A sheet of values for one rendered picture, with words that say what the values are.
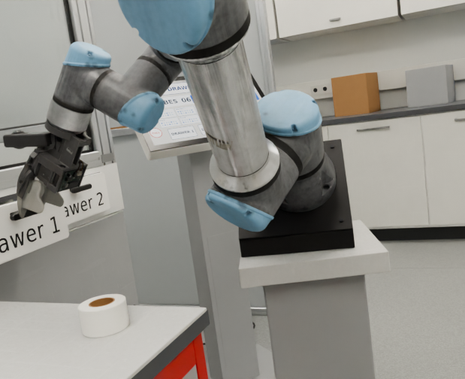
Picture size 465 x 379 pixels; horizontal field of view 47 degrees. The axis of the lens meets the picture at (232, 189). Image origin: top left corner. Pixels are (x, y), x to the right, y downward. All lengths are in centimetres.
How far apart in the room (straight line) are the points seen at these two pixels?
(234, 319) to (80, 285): 72
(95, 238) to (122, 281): 19
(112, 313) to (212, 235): 116
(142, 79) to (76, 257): 69
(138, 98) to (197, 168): 98
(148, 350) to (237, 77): 37
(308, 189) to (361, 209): 282
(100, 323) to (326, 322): 48
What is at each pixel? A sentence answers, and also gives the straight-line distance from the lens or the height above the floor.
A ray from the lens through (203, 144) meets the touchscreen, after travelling 177.
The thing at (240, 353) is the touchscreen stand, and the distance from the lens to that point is 210.
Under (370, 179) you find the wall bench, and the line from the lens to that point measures 380.
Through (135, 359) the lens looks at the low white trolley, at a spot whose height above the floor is 76.
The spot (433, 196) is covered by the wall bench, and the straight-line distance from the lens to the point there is 378.
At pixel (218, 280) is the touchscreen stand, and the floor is 45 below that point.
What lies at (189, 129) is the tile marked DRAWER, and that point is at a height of 101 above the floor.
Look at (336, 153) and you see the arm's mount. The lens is 115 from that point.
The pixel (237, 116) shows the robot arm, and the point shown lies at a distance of 72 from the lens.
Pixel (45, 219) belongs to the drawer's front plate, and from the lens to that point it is 123.
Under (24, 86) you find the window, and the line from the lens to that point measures 145.
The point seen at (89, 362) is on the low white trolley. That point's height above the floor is 76.
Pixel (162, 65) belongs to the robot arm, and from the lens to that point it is 97.
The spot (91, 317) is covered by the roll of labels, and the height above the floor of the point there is 79.
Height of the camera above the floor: 105
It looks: 8 degrees down
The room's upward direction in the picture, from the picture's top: 8 degrees counter-clockwise
